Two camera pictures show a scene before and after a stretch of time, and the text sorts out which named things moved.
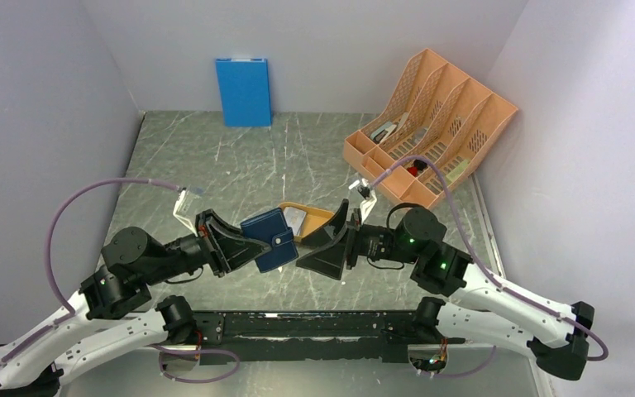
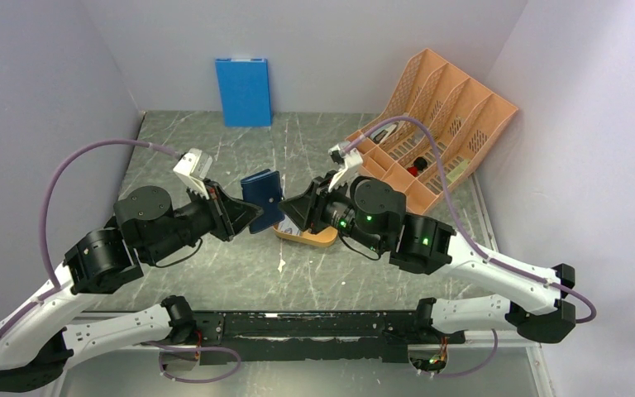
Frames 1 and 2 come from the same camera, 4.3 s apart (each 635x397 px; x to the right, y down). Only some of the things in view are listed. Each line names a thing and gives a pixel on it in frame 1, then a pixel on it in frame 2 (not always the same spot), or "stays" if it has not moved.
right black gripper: (328, 261) to (308, 209)
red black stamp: (418, 165) stays
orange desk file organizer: (436, 114) stays
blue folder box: (246, 92) stays
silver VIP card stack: (295, 219) stays
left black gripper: (236, 247) to (236, 215)
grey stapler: (379, 134) stays
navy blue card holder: (272, 228) to (264, 189)
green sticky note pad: (451, 176) stays
